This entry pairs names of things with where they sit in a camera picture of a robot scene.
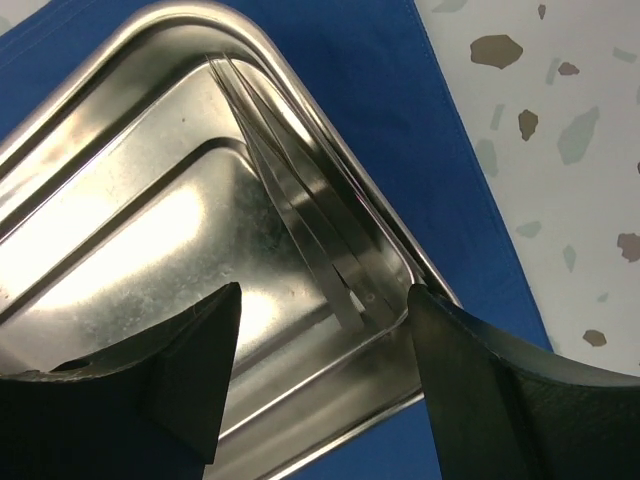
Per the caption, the blue surgical cloth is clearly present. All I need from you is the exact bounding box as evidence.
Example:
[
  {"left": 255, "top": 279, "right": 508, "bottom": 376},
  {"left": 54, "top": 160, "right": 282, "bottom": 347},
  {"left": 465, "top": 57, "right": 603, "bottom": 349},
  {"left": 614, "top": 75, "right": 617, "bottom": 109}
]
[{"left": 1, "top": 1, "right": 552, "bottom": 479}]

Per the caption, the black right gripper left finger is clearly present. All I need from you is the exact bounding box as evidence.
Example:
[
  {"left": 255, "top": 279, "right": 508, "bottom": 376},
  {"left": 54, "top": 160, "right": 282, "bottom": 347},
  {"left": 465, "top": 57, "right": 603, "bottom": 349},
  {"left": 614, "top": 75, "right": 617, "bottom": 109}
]
[{"left": 1, "top": 282, "right": 241, "bottom": 479}]

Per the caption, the stainless steel instrument tray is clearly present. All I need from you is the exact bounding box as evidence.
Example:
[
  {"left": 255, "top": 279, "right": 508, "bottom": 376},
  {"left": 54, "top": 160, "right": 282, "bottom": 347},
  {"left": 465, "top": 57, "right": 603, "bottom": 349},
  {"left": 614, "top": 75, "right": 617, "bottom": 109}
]
[{"left": 1, "top": 1, "right": 450, "bottom": 479}]

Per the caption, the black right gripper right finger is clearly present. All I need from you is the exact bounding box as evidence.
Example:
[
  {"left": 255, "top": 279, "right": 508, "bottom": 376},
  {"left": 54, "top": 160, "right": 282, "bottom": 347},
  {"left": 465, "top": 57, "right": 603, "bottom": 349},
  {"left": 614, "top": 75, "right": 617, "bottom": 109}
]
[{"left": 408, "top": 285, "right": 639, "bottom": 479}]

